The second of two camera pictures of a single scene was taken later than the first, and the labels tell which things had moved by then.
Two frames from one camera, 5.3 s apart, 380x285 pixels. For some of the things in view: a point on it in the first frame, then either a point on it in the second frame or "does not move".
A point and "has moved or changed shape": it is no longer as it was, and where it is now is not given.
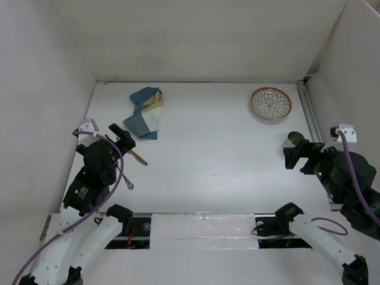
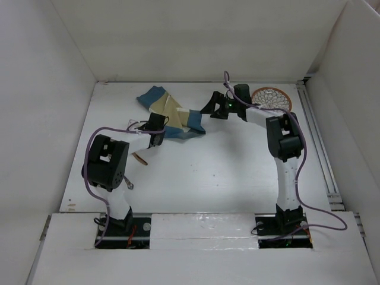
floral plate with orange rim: x=271 y=103 does not move
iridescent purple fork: x=129 y=184 does not move
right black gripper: x=293 y=154 -> x=209 y=108
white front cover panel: x=203 y=231 does not move
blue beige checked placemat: x=144 y=123 has moved or changed shape
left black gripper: x=125 y=138 -> x=161 y=135
